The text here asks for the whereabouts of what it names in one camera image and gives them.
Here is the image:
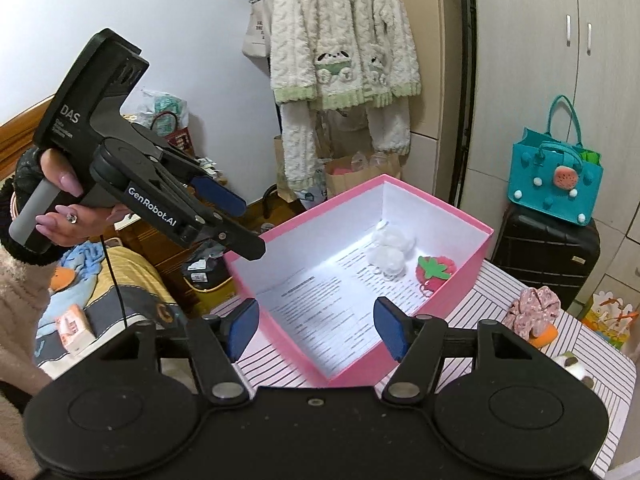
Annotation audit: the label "orange plush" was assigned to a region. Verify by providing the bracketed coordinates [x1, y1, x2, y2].
[527, 322, 559, 348]

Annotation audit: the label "wooden headboard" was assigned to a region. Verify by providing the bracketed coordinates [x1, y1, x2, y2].
[0, 97, 58, 183]

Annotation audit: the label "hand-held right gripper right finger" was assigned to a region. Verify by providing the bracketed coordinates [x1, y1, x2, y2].
[374, 296, 536, 406]

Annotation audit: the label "person's left forearm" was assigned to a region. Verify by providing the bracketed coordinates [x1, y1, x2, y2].
[0, 146, 68, 480]

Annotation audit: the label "black suitcase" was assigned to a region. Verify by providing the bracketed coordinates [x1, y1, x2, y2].
[492, 202, 600, 311]

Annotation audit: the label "cream fluffy pajama pants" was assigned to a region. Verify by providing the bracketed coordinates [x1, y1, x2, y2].
[275, 95, 413, 203]

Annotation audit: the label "printed paper sheet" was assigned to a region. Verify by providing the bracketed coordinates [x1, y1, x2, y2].
[257, 245, 436, 376]

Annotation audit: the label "white panda plush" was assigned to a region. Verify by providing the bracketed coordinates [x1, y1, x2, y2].
[552, 352, 596, 388]

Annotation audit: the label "white paper bag green logo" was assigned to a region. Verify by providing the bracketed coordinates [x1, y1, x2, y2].
[299, 182, 330, 207]

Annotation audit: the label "colourful gift bag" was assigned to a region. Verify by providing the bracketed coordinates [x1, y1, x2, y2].
[580, 290, 640, 356]

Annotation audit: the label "yellow box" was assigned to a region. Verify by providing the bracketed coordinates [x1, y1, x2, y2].
[181, 255, 237, 313]

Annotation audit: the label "canvas tote bag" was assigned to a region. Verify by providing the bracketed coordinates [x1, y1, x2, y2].
[241, 0, 276, 61]

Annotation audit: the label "red strawberry plush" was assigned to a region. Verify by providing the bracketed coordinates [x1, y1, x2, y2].
[415, 255, 457, 301]

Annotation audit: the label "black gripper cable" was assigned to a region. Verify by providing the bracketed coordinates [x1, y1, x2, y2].
[100, 235, 126, 333]

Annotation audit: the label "person's left hand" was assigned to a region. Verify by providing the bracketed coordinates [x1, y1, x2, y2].
[35, 147, 138, 247]

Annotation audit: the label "floral fabric scrunchie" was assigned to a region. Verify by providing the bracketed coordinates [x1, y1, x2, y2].
[502, 286, 562, 333]

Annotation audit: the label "pink cardboard box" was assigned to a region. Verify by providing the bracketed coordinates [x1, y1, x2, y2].
[223, 174, 495, 387]

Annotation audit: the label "cream fluffy pajama jacket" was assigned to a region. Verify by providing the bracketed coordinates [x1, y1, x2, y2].
[267, 0, 422, 111]

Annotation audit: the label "pink tissue packet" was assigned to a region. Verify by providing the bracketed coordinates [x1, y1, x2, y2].
[55, 304, 96, 353]

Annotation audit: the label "plastic diaper pack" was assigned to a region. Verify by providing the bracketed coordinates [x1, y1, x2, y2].
[139, 87, 191, 128]

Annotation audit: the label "white fluffy pom-pom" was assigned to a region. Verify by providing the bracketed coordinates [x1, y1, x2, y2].
[367, 220, 417, 281]

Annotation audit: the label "wicker basket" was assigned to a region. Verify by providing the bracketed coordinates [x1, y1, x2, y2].
[149, 110, 193, 153]

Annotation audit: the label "beige tall cabinet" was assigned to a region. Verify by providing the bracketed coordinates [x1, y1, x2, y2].
[385, 0, 473, 196]

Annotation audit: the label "striped tablecloth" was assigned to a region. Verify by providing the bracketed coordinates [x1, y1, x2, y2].
[182, 260, 632, 478]

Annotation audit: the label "brown paper bag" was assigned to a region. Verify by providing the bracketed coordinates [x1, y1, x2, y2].
[325, 152, 403, 198]
[272, 134, 301, 202]

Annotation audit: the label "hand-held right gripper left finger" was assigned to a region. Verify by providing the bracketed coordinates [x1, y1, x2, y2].
[97, 297, 261, 408]

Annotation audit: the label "wooden nightstand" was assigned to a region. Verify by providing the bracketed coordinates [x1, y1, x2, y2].
[117, 200, 188, 281]

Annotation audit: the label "beige wardrobe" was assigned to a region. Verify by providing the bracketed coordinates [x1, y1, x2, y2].
[465, 0, 640, 311]

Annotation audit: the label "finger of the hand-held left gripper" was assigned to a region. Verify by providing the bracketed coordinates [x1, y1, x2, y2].
[131, 122, 247, 217]
[150, 160, 267, 262]

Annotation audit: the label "teal felt handbag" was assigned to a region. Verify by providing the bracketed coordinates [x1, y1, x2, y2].
[507, 95, 605, 228]

